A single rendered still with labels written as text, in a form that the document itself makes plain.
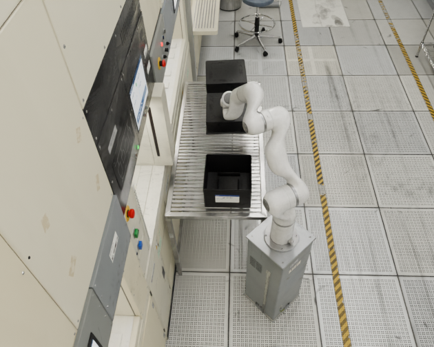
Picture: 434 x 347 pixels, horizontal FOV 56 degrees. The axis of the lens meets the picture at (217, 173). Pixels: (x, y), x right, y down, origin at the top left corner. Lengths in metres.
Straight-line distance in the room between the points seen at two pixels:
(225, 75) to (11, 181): 2.20
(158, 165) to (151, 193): 0.22
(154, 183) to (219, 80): 0.90
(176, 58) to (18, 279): 2.67
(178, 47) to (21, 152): 2.71
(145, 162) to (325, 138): 2.01
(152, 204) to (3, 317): 1.52
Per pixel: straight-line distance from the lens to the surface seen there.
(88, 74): 1.31
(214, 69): 2.98
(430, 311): 3.21
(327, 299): 3.02
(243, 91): 1.97
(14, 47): 0.94
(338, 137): 4.01
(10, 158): 0.90
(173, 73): 3.23
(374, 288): 3.15
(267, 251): 2.25
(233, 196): 2.32
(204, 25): 3.85
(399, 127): 4.30
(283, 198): 1.94
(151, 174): 2.48
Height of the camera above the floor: 2.71
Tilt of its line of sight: 49 degrees down
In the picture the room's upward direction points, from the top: 3 degrees counter-clockwise
